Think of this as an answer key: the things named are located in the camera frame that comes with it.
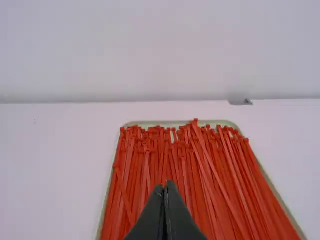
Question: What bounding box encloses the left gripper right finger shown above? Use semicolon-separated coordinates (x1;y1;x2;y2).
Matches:
163;180;208;240

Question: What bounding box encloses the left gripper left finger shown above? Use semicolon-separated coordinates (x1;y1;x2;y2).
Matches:
123;184;166;240

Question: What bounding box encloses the pale tray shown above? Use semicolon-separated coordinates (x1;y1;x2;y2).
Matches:
94;119;309;240

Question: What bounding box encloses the row of orange cable ties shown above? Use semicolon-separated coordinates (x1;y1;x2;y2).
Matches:
99;117;303;240

